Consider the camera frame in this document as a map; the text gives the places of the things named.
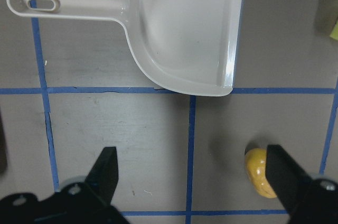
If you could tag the green yellow sponge piece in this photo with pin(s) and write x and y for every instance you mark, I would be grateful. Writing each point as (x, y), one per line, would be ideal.
(334, 32)

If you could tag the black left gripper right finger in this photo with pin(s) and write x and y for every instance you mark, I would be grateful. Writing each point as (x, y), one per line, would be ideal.
(287, 178)

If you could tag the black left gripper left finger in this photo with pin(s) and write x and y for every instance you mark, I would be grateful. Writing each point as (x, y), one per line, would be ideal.
(102, 178)

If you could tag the yellow lemon toy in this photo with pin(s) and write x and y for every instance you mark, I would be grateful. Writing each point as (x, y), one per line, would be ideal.
(255, 166)

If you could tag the white plastic dustpan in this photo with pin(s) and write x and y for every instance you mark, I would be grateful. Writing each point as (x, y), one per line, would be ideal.
(186, 46)

